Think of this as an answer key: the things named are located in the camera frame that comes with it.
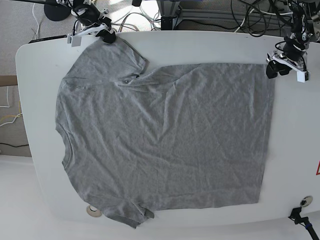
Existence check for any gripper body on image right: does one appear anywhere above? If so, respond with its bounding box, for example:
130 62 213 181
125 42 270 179
282 37 309 62

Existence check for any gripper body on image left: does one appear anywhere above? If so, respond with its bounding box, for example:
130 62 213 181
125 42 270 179
71 3 112 30

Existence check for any grey T-shirt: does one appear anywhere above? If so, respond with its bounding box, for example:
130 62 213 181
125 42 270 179
55 39 275 228

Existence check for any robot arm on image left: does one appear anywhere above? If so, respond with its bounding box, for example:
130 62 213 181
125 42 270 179
29 0 116 47

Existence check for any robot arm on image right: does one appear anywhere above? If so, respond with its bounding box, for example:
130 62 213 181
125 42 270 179
266 0 320 83

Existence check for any flat black device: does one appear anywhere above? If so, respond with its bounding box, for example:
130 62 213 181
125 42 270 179
28 35 67 44

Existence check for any round black stand base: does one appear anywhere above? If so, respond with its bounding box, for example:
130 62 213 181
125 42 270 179
43 0 71 22

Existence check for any wooden board edge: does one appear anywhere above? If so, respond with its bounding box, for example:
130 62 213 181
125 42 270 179
0 75 18 87

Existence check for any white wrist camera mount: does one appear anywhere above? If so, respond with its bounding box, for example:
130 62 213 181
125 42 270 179
266 51 309 83
67 23 109 47

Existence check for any white cable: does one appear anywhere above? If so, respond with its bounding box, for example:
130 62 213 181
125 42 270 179
233 7 293 33

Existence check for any aluminium frame rail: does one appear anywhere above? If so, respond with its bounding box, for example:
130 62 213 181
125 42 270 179
156 0 296 21

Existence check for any right table cable grommet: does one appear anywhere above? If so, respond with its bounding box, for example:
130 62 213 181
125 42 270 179
300 195 313 208

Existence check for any table cable grommet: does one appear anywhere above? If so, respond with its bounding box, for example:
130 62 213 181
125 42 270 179
86 205 102 218
300 195 313 208

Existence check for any black clamp with cable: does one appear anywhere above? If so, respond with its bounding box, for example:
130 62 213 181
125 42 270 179
288 207 320 240

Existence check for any left table cable grommet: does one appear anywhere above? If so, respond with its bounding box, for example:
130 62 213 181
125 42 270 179
86 205 102 218

